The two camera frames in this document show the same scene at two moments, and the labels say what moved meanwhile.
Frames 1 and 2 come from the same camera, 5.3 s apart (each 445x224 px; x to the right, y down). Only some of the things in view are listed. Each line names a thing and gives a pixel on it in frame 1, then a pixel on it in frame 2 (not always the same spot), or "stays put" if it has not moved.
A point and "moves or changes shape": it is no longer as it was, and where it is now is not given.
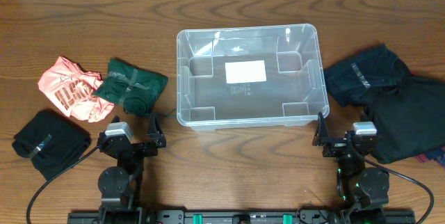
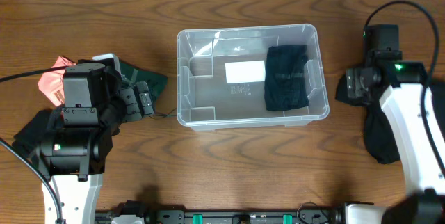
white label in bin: [245, 72] stays put
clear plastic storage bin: [249, 76] stays put
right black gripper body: [336, 146] -> [359, 78]
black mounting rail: [238, 216] stays put
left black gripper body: [138, 146] -> [138, 99]
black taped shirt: [360, 78] moves or changes shape
